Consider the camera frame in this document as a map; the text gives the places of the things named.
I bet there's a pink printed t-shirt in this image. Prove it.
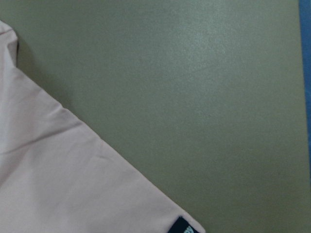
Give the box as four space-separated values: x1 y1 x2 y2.
0 23 204 233

